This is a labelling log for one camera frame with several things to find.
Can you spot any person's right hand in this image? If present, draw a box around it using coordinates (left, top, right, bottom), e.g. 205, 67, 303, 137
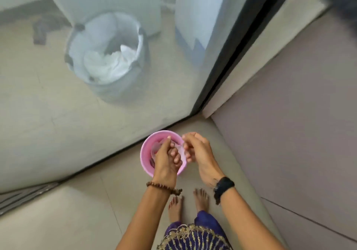
181, 132, 225, 188

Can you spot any person's left hand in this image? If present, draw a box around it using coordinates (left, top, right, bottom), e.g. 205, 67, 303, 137
152, 136, 183, 188

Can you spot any clear plastic bin liner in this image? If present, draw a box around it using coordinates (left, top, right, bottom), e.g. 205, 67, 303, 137
150, 138, 186, 164

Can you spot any person's left forearm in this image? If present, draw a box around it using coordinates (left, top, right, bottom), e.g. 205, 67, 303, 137
116, 187, 179, 250

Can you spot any person's right forearm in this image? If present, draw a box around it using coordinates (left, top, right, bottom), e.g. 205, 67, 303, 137
220, 187, 286, 250

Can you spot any person's right foot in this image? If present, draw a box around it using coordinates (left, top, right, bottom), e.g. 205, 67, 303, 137
193, 188, 210, 213

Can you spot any person's foot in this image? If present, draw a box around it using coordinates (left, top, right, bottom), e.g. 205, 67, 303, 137
193, 188, 210, 213
168, 195, 185, 223

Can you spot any person's left foot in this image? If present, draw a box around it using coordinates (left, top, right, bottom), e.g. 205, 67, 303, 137
168, 195, 185, 223

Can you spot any pink plastic bin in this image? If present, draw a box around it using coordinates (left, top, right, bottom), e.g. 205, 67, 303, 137
140, 130, 187, 176

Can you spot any black wristband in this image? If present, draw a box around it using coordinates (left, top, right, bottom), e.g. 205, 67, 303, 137
213, 176, 235, 205

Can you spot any purple embroidered garment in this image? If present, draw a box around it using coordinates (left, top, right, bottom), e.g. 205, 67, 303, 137
156, 210, 232, 250

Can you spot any grey lined trash bin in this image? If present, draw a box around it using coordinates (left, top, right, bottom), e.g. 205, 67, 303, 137
64, 11, 151, 103

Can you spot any white crumpled laundry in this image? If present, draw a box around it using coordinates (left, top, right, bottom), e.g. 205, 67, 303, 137
83, 44, 138, 85

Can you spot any white tall appliance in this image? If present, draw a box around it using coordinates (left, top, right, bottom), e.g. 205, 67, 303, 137
174, 0, 232, 64

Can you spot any wooden bead bracelet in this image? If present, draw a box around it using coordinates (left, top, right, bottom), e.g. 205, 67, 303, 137
146, 181, 183, 196

